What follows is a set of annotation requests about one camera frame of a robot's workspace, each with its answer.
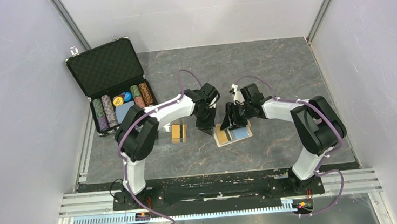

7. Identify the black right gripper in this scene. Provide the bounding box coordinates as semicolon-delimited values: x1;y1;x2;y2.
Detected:
218;100;255;132

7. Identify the beige leather card holder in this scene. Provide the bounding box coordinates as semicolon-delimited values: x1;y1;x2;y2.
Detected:
213;122;253;147

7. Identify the gold credit card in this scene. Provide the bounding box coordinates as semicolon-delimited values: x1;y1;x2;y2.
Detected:
218;130;233;145
171;124;187;144

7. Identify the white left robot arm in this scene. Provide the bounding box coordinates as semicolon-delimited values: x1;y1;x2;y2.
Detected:
115;83;220;208

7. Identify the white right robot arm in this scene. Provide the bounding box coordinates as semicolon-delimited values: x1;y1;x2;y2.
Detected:
220;83;347;194

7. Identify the clear acrylic card stand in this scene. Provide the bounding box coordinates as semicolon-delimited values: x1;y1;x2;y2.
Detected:
155;124;187;146

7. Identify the blue playing card deck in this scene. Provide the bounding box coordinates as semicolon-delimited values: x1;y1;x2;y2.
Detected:
115;101;135;124

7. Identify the orange black poker chip stack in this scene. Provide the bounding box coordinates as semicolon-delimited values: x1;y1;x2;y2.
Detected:
138;82;154;106

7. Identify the blue dealer chip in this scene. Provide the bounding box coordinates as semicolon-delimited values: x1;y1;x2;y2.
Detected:
123;92;132;103

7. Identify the yellow dealer chip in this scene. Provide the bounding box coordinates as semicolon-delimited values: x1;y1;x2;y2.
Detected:
112;96;124;107

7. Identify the green poker chip stack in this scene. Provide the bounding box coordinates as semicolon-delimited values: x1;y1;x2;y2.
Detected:
92;99;106;119

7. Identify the black poker chip case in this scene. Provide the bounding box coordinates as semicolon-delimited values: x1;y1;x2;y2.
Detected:
65;37;158;137

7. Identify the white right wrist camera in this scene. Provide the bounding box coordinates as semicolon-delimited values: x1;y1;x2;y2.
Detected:
229;84;245;104

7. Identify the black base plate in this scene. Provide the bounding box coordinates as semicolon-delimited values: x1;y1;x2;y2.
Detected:
110;165;326;222

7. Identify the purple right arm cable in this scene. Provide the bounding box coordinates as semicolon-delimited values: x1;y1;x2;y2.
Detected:
234;69;351;221

